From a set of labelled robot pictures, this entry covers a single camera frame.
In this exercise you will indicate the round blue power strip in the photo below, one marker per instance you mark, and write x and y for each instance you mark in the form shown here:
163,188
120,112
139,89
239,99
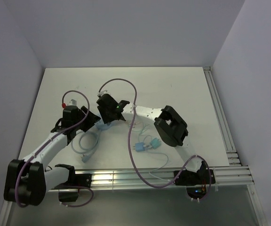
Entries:
100,125

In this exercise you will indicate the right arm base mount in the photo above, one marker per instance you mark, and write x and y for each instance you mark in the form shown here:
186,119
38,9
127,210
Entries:
197,184

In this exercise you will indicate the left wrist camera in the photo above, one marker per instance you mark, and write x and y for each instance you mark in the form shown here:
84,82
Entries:
72,102

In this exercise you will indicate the aluminium rail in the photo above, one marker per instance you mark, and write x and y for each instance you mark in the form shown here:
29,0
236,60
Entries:
230,148
126,179

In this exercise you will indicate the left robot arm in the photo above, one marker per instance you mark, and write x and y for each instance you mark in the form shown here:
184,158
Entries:
27,180

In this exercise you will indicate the front aluminium rail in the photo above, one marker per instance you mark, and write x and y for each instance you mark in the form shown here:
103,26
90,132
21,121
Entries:
126,179

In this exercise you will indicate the right side aluminium rail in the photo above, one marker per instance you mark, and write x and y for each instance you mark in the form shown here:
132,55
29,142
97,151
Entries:
230,148

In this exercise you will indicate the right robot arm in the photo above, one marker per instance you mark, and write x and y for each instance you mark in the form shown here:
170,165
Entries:
170,126

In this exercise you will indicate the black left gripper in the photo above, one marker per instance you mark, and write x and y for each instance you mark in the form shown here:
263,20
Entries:
91,120

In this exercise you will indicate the teal charger plug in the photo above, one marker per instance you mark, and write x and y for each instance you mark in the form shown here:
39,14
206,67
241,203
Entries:
155,143

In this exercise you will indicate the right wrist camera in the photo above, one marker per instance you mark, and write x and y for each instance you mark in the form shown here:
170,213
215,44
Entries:
102,92

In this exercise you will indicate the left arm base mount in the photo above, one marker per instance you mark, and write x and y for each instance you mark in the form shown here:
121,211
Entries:
69,192

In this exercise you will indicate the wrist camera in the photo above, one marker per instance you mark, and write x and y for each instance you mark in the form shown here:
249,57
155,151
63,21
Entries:
102,92
72,102

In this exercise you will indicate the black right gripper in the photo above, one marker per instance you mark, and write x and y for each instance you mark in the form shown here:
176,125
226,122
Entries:
105,118

